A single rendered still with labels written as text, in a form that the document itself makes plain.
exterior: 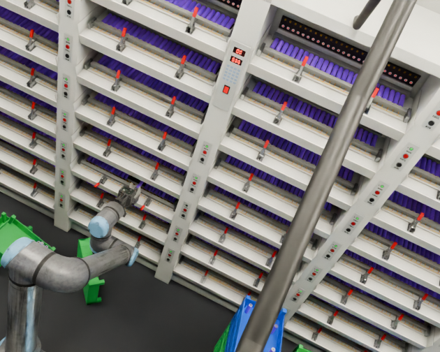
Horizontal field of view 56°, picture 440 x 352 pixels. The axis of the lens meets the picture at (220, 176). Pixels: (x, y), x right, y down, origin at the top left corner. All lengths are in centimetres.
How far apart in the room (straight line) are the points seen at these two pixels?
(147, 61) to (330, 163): 137
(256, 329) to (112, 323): 203
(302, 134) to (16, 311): 122
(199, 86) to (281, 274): 133
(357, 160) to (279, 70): 46
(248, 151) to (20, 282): 98
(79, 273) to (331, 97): 106
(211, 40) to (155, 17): 23
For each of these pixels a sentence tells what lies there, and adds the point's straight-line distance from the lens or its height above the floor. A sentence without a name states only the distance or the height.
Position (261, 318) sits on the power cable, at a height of 182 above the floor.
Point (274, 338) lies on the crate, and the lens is 204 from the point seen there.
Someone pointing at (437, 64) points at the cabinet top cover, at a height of 176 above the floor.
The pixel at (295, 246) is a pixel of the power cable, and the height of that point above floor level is 186.
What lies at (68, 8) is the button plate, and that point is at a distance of 186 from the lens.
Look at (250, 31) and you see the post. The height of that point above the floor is 161.
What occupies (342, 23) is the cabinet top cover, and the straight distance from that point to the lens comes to 145.
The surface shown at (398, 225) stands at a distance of 185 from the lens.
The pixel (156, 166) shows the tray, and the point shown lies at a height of 81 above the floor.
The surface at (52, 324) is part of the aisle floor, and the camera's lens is 242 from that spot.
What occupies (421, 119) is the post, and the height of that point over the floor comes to 158.
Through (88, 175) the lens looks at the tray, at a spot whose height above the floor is 54.
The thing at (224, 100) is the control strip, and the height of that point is 132.
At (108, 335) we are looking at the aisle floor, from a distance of 239.
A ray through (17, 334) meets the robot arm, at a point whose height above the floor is 57.
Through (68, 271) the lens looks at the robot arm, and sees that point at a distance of 146.
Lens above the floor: 217
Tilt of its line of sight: 41 degrees down
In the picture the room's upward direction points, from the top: 22 degrees clockwise
